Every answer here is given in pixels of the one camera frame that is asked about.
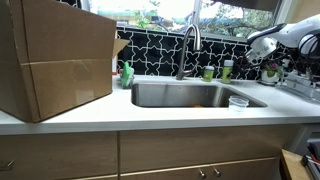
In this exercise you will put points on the tall green soap bottle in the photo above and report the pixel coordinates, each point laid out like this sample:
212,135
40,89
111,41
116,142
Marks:
227,73

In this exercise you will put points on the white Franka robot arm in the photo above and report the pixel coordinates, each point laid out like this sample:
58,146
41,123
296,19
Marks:
293,33

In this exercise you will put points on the stainless steel sink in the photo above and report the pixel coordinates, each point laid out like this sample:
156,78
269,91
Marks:
166,95

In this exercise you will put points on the orange object in sink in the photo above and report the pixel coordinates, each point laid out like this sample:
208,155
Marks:
198,106

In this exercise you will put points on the short green soap bottle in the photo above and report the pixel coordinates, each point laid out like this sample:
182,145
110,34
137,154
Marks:
208,75

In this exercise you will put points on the brushed steel faucet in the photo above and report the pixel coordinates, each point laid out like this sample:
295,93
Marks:
181,66

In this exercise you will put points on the white sponge holder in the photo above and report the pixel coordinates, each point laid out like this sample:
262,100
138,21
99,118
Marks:
128,85

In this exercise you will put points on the wooden base cabinet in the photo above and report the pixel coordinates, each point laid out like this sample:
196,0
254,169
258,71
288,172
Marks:
150,150

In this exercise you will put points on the kitchen window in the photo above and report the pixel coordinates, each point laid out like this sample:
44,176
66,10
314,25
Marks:
166,13

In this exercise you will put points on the clear plastic cup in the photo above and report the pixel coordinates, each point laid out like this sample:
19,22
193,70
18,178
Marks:
238,104

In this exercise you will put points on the round metal cabinet knob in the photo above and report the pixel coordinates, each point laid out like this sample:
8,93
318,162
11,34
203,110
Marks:
217,172
202,173

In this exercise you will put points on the brown cardboard box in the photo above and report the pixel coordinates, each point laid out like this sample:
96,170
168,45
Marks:
66,66

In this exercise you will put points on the white plant pot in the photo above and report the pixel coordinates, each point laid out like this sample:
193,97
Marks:
269,78

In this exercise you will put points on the dark plant saucer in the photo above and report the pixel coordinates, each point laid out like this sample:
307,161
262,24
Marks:
270,83

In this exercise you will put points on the green succulent plant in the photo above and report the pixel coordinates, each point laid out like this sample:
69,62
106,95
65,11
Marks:
272,69

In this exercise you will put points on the dish drying rack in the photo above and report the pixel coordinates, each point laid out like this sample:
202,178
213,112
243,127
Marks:
300,86

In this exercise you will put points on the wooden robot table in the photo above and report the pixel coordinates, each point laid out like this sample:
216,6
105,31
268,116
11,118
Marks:
293,166

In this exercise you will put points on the aluminium mounting frame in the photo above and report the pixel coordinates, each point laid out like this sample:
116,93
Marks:
313,166

